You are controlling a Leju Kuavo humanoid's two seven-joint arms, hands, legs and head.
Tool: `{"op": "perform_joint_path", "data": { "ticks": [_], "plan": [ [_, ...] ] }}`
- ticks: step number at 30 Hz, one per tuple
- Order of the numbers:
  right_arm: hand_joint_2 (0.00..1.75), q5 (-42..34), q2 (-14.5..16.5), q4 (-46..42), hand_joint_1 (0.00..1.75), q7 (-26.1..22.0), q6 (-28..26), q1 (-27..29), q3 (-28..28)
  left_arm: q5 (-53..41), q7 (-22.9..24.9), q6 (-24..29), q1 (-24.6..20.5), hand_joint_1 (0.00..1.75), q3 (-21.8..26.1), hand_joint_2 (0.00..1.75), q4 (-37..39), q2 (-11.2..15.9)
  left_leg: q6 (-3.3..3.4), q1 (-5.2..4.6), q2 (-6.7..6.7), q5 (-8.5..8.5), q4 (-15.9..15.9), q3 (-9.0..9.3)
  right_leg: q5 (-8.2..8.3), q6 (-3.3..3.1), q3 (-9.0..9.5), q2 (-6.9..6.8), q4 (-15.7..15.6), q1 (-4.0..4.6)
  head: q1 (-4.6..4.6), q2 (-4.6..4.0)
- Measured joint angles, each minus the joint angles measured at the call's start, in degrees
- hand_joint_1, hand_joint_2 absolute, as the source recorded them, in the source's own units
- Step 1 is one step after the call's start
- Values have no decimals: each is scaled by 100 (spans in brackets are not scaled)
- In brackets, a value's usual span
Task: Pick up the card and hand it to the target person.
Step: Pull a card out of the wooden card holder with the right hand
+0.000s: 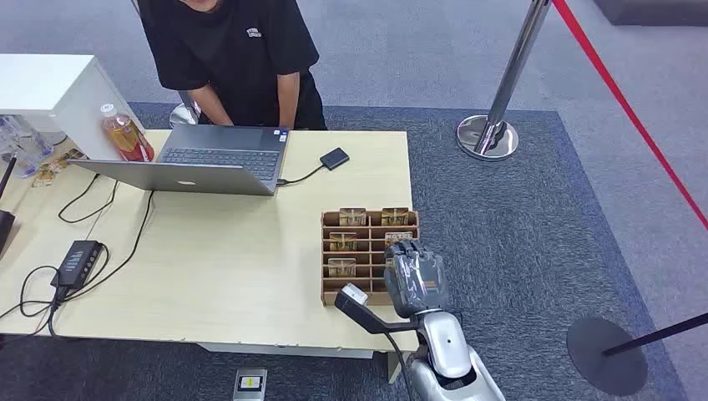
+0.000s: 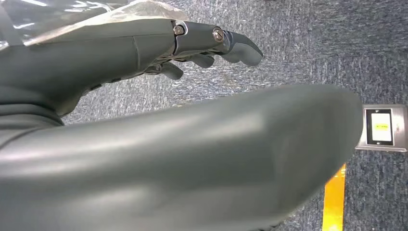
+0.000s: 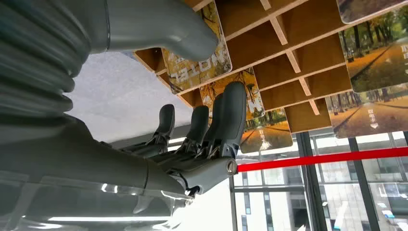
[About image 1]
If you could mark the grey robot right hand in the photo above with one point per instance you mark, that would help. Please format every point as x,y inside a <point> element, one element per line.
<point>415,282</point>

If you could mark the person's right forearm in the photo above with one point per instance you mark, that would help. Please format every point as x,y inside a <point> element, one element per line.
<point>209,106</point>

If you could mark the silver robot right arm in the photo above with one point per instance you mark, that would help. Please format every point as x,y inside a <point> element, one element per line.
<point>448,343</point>

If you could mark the person's left forearm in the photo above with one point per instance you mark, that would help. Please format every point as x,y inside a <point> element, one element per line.
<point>288,99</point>

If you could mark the gold hotel key card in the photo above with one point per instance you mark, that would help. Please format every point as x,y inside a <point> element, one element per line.
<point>394,216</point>
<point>399,238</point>
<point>342,268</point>
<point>343,242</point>
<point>352,216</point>

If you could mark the wooden card holder rack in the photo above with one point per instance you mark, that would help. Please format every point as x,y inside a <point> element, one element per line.
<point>354,299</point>

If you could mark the person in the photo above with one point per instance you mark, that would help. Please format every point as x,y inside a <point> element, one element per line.
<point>232,55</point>

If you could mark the dark blue rug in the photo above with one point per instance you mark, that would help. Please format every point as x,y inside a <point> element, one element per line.
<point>498,221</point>

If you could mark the black external drive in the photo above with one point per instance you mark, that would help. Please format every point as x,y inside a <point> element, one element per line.
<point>334,158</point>

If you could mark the grey floor device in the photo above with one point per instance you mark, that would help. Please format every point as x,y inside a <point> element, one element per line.
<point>250,384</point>

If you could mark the black stanchion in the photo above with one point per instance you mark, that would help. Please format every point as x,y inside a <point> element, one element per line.
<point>603,360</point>

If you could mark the grey open laptop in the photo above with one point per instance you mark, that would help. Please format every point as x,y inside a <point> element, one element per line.
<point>221,157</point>

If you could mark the chrome stanchion with red belt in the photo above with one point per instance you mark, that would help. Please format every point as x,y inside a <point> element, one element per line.
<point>514,61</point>

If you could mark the red barrier belt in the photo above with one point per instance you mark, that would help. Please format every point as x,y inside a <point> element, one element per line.
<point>608,83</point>

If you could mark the orange drink bottle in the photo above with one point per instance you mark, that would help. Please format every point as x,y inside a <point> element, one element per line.
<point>127,138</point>

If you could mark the black hub box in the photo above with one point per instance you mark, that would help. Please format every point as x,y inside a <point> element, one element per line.
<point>77,263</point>

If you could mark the dark bench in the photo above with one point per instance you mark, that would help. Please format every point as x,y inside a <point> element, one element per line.
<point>652,11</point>

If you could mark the gold snack packet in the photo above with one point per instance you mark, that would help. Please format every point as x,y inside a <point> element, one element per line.
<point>43,177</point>
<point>63,160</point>

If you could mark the clear plastic bottle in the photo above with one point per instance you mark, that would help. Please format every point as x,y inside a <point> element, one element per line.
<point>16,163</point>
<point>33,141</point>

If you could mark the black device with antenna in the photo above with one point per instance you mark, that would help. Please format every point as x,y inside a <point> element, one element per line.
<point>4,227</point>

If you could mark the white cabinet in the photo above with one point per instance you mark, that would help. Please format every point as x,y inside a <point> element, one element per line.
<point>50,83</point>

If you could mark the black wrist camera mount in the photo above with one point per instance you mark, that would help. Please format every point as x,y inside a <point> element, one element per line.
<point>359,310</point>

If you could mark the white desk frame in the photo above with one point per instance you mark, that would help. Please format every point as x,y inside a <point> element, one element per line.
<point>276,350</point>

